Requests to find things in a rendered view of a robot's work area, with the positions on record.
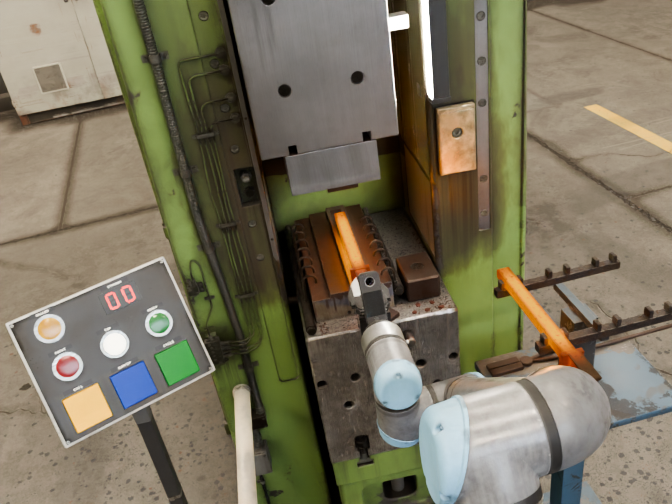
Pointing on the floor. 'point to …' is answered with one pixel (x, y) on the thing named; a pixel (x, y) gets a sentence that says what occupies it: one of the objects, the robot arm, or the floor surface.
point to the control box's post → (159, 454)
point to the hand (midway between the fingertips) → (361, 276)
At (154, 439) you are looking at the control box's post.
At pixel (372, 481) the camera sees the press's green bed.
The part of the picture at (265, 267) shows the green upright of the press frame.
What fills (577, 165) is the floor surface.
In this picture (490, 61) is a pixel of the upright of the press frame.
